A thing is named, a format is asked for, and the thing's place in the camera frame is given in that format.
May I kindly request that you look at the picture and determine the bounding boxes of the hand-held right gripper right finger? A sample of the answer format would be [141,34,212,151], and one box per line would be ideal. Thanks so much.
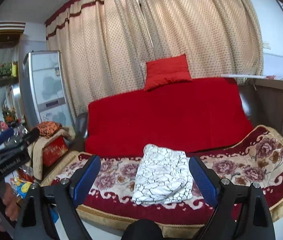
[188,156,275,240]

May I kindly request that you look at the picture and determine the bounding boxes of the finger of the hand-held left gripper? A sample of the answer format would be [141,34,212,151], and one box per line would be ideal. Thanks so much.
[0,127,15,147]
[19,127,40,145]

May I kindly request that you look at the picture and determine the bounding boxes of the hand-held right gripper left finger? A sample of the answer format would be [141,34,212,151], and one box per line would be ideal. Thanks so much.
[14,154,101,240]

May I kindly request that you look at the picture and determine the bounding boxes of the white crackle-print coat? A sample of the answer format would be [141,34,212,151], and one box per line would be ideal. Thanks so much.
[132,144,194,205]

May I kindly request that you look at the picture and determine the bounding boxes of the person's left hand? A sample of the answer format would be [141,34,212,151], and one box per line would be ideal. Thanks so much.
[0,183,20,232]

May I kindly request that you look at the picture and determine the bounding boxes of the red box with cloths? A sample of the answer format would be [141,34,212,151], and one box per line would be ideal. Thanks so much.
[28,127,75,183]

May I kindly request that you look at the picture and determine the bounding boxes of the artificial flower bouquet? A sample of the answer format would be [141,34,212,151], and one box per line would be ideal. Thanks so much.
[3,106,19,125]

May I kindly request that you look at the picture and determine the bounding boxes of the orange patterned cloth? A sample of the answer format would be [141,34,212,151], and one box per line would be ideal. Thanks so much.
[36,121,63,139]

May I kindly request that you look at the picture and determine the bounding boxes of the yellow blue toy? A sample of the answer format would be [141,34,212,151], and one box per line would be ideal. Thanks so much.
[13,176,33,197]

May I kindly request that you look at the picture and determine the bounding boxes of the silver refrigerator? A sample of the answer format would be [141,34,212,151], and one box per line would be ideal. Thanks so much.
[19,50,75,130]

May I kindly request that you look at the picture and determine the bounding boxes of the red floral blanket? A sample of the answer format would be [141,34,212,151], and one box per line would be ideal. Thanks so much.
[40,125,283,230]

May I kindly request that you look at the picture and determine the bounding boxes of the green potted plant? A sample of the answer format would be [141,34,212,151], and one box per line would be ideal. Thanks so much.
[0,61,12,78]

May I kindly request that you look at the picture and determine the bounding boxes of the red sofa cover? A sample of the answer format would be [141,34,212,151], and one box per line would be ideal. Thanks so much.
[85,77,254,157]

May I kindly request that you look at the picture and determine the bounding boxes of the person's leg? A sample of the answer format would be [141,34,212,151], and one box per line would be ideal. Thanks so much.
[125,219,165,240]

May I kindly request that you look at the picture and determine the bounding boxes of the wooden display cabinet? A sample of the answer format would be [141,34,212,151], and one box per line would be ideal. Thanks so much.
[0,22,27,135]

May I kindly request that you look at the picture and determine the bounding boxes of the wooden crib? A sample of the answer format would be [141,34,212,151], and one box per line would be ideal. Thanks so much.
[239,76,283,148]

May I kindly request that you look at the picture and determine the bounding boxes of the beige dotted curtain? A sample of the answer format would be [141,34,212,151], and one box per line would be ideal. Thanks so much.
[44,0,264,128]

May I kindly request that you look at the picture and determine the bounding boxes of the white board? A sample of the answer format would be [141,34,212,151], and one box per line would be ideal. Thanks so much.
[220,73,265,79]

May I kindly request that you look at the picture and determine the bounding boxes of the red pillow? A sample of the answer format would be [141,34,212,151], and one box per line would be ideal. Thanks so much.
[143,54,193,92]

